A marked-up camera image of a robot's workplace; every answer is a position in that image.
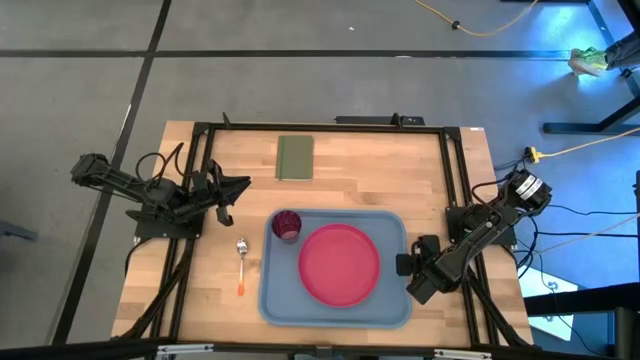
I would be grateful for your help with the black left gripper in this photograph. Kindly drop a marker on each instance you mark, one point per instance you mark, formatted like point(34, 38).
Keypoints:
point(210, 192)

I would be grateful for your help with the blue plastic tray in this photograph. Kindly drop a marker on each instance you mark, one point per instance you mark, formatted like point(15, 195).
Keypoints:
point(280, 300)

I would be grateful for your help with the pink round plate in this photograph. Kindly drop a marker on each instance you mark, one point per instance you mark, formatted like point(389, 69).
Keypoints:
point(339, 265)

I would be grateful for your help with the black furniture beam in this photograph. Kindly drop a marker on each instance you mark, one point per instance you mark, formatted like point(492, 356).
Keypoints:
point(580, 300)

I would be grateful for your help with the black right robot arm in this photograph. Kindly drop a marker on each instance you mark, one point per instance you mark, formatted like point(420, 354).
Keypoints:
point(480, 235)

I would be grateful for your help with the white floor sheet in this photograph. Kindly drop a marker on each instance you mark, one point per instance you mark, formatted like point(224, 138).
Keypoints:
point(540, 285)

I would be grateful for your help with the grey chair leg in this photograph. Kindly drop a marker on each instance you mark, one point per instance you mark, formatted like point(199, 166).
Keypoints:
point(15, 231)

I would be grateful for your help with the black aluminium frame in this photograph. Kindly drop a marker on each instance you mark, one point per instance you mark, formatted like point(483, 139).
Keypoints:
point(325, 127)

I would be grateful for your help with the silver bracket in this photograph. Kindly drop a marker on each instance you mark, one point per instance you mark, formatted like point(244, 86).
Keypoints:
point(462, 354)
point(185, 349)

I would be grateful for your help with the black mounting bar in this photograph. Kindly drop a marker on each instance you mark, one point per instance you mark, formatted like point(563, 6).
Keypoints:
point(375, 120)

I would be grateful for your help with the yellow power plug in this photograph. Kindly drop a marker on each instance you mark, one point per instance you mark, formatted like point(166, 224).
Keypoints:
point(534, 155)

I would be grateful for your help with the red translucent cup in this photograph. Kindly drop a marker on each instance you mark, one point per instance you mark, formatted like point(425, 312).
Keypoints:
point(286, 225)

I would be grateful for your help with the person's leg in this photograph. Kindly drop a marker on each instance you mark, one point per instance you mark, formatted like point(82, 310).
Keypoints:
point(622, 50)

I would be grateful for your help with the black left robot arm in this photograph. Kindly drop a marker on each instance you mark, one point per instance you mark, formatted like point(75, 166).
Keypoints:
point(160, 200)

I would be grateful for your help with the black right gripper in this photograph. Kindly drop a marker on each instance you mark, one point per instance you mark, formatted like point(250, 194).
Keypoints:
point(427, 272)

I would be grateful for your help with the green notebook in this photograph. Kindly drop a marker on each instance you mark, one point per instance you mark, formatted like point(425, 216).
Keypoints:
point(295, 157)

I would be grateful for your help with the person's green shoe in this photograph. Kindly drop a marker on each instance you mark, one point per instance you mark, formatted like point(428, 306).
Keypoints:
point(585, 62)

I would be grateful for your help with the black stand frame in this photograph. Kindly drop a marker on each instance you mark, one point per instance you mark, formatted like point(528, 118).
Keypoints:
point(575, 128)

